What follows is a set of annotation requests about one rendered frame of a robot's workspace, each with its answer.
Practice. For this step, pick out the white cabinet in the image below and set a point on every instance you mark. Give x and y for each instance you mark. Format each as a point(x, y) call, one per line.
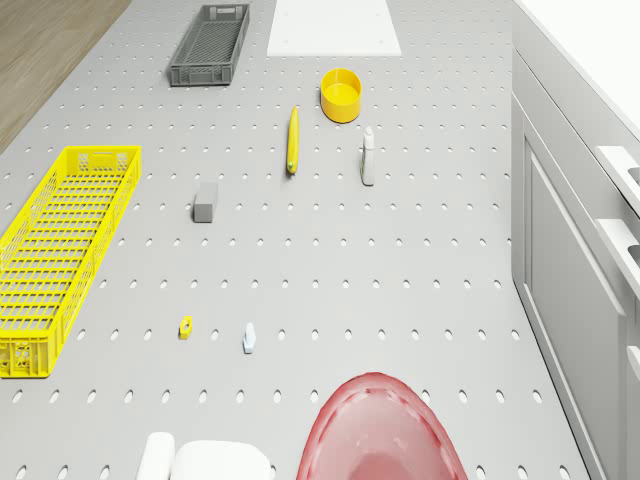
point(565, 250)

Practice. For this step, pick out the yellow banana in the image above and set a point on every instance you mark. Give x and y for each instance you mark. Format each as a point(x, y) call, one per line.
point(293, 140)

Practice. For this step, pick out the small pale bolt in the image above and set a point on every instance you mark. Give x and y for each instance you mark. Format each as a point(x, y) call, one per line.
point(249, 340)

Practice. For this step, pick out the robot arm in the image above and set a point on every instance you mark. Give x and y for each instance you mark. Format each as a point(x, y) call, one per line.
point(220, 462)

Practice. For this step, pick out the grey cube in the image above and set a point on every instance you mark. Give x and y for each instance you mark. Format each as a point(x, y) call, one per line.
point(205, 205)

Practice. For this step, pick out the red plate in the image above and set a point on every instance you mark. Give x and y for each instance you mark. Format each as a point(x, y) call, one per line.
point(380, 430)

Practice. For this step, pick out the yellow bowl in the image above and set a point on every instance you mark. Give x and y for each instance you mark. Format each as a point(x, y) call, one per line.
point(341, 107)

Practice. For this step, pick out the small yellow bolt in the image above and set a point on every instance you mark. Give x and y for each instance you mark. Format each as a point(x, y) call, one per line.
point(185, 329)

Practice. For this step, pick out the white board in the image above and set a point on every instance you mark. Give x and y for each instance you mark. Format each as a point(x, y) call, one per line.
point(332, 30)

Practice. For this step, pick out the small white bottle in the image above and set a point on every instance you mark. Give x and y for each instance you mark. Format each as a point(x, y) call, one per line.
point(368, 160)

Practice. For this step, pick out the dark grey basket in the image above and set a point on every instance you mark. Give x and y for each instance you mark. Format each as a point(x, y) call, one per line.
point(200, 70)

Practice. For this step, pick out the yellow basket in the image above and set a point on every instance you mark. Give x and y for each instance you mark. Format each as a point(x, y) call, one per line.
point(30, 357)

